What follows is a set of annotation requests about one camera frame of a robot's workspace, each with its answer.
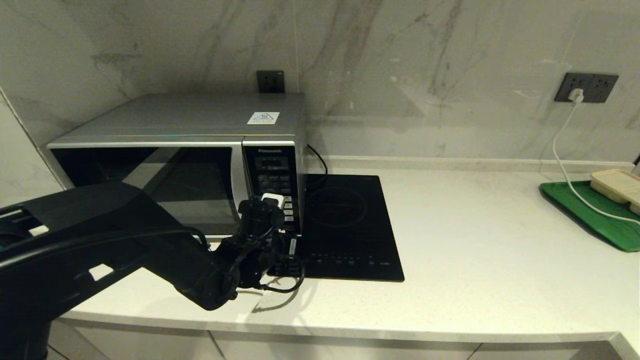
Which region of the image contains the microwave door with dark window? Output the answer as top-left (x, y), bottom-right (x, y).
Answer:
top-left (47, 144), bottom-right (256, 238)

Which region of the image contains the silver Panasonic microwave oven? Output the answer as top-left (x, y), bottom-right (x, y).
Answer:
top-left (46, 93), bottom-right (307, 238)

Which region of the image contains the black induction cooktop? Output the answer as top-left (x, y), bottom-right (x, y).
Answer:
top-left (267, 175), bottom-right (405, 283)

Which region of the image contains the grey glossy cabinet front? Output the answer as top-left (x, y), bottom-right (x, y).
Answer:
top-left (211, 330), bottom-right (481, 360)
top-left (47, 320), bottom-right (226, 360)
top-left (469, 341), bottom-right (617, 360)

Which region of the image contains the white sticker with triangle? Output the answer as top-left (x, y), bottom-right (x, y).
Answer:
top-left (247, 111), bottom-right (281, 126)

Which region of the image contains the green plastic tray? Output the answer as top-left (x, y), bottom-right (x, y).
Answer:
top-left (538, 180), bottom-right (640, 253)

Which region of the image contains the beige lunch box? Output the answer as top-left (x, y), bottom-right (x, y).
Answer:
top-left (590, 169), bottom-right (640, 217)

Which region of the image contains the small dark wall socket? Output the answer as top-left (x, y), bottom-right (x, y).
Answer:
top-left (256, 70), bottom-right (286, 94)

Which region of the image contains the white power cable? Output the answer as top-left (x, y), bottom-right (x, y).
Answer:
top-left (551, 100), bottom-right (640, 226)

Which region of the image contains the wide dark wall socket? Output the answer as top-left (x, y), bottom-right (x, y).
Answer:
top-left (554, 73), bottom-right (619, 104)

